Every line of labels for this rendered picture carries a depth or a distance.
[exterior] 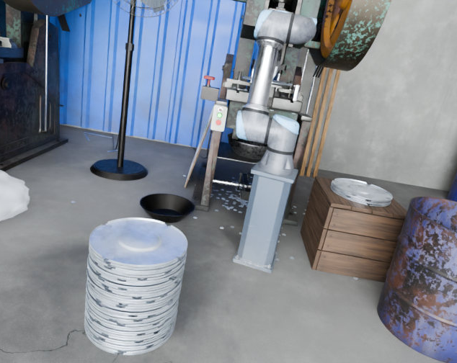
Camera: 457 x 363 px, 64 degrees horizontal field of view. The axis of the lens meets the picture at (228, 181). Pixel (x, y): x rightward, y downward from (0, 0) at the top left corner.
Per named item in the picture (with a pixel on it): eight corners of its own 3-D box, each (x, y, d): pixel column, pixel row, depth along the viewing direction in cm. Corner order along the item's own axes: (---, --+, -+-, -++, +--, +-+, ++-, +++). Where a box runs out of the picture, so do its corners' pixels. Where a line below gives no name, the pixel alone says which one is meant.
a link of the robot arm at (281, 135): (294, 153, 150) (302, 122, 146) (262, 147, 151) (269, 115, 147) (294, 148, 161) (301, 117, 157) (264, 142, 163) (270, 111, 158)
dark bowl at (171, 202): (189, 232, 187) (192, 220, 185) (132, 222, 186) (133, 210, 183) (195, 209, 216) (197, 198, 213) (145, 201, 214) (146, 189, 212)
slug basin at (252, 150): (279, 166, 221) (282, 150, 218) (224, 156, 220) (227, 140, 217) (273, 152, 254) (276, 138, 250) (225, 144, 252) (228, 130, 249)
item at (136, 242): (204, 240, 118) (204, 238, 118) (147, 281, 93) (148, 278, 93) (134, 212, 129) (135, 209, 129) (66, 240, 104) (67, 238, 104)
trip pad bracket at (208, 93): (214, 122, 204) (220, 86, 198) (197, 119, 204) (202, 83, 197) (214, 120, 210) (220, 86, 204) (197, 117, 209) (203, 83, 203)
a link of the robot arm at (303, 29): (322, 19, 141) (318, 14, 184) (294, 14, 142) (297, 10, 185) (315, 50, 147) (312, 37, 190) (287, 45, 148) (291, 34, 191)
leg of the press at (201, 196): (208, 212, 215) (236, 53, 187) (189, 209, 215) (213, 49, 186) (215, 168, 302) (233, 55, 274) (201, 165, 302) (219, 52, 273)
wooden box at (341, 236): (390, 283, 173) (414, 217, 162) (311, 269, 172) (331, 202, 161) (364, 243, 211) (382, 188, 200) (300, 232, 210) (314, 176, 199)
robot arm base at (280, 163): (290, 178, 151) (295, 155, 148) (255, 169, 154) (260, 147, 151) (294, 169, 165) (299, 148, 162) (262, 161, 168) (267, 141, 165)
